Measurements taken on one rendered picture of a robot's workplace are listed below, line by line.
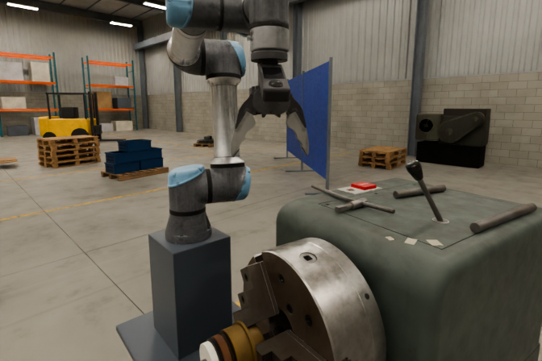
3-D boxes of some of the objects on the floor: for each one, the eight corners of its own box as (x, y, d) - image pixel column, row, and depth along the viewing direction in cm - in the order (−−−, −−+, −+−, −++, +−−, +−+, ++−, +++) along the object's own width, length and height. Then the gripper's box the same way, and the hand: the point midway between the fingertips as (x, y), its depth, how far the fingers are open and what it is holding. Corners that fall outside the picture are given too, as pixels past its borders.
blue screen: (273, 158, 960) (273, 78, 923) (299, 157, 970) (301, 79, 933) (305, 195, 556) (307, 56, 519) (349, 193, 566) (354, 57, 529)
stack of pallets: (86, 159, 943) (84, 134, 932) (102, 161, 897) (100, 136, 885) (37, 165, 839) (34, 138, 828) (52, 168, 793) (49, 139, 781)
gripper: (310, 59, 68) (309, 151, 71) (218, 57, 65) (220, 153, 68) (323, 52, 59) (321, 156, 62) (217, 49, 56) (220, 159, 59)
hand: (271, 158), depth 62 cm, fingers open, 14 cm apart
